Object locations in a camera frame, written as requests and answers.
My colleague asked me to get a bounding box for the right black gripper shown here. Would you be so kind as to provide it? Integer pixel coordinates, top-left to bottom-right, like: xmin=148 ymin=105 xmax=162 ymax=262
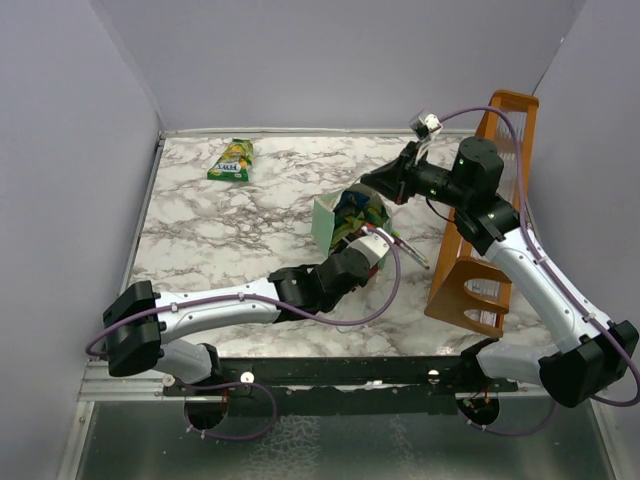
xmin=362 ymin=140 xmax=471 ymax=209

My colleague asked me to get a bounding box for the green paper gift bag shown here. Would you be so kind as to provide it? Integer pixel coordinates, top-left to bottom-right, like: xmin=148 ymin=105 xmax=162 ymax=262
xmin=311 ymin=182 xmax=392 ymax=256

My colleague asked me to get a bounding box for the green yellow Fox's candy bag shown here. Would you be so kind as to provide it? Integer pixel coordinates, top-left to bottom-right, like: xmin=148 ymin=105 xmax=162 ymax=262
xmin=207 ymin=139 xmax=254 ymax=182

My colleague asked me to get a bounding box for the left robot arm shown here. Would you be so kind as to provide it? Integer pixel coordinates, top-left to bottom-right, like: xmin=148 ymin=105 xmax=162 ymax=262
xmin=103 ymin=237 xmax=389 ymax=395

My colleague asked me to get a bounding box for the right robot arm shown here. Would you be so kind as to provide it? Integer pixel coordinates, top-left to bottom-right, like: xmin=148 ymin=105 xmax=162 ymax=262
xmin=361 ymin=136 xmax=639 ymax=408

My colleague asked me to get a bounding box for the purple capped marker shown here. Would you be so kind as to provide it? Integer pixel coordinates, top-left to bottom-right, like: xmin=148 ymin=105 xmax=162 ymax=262
xmin=394 ymin=237 xmax=430 ymax=270

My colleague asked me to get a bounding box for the wooden rack with clear slats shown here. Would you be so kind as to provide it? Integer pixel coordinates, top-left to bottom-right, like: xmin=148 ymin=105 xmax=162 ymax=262
xmin=425 ymin=90 xmax=539 ymax=338

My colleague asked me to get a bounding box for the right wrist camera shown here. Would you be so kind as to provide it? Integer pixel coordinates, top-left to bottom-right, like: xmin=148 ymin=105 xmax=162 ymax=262
xmin=409 ymin=110 xmax=443 ymax=142

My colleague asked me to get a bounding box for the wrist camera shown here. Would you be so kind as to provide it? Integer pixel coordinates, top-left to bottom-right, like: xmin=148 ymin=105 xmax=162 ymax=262
xmin=349 ymin=225 xmax=394 ymax=267
xmin=409 ymin=110 xmax=443 ymax=142

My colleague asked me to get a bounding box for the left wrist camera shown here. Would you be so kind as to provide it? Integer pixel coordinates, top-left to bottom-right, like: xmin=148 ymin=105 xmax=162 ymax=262
xmin=349 ymin=225 xmax=394 ymax=267

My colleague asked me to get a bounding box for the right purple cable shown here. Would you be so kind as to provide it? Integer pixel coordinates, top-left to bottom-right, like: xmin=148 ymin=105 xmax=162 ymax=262
xmin=439 ymin=106 xmax=640 ymax=437

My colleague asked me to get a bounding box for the purple cable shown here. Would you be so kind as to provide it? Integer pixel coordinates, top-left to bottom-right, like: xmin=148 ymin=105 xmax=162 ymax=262
xmin=84 ymin=227 xmax=402 ymax=441
xmin=439 ymin=106 xmax=640 ymax=437

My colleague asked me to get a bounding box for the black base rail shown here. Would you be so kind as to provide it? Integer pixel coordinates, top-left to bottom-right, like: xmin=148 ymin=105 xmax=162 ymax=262
xmin=163 ymin=353 xmax=517 ymax=417

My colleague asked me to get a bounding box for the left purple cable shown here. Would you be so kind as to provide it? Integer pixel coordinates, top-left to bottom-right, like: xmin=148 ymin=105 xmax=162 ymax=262
xmin=84 ymin=227 xmax=402 ymax=441

